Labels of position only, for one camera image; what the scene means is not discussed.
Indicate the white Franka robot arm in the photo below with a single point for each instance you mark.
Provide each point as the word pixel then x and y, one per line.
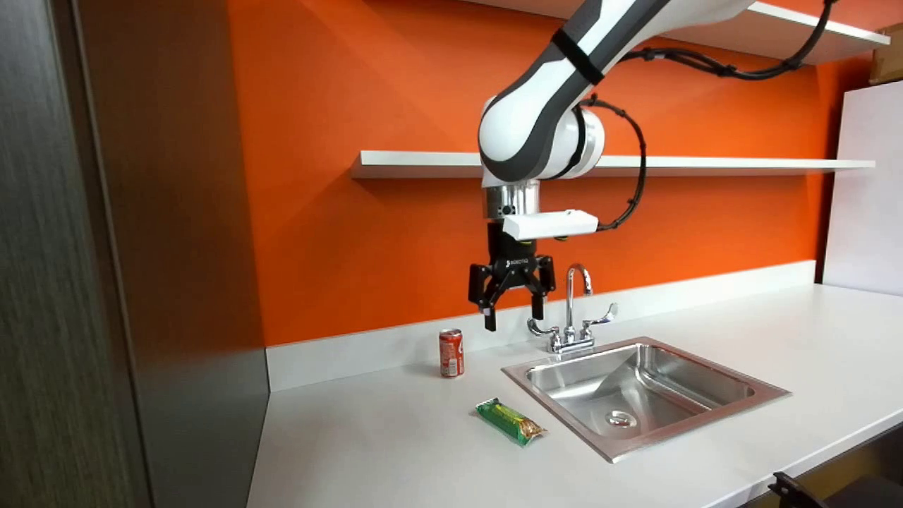
pixel 536 115

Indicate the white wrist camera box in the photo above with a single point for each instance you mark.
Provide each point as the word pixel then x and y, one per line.
pixel 550 224

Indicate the long white wall shelf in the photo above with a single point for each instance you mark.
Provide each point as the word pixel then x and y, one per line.
pixel 715 164

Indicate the high white wall shelf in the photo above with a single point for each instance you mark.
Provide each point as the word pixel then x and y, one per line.
pixel 808 29

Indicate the stainless steel sink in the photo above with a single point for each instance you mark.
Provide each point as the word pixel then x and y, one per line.
pixel 650 390

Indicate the white side panel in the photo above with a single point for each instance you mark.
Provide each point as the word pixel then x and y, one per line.
pixel 870 198

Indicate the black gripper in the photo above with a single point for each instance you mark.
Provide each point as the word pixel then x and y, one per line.
pixel 511 248

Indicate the red soda can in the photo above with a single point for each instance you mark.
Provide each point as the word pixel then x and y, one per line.
pixel 451 354

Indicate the green candy bar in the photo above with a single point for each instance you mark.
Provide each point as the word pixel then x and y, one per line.
pixel 508 421

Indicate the dark wood cabinet panel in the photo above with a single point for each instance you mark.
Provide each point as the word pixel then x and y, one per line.
pixel 101 283

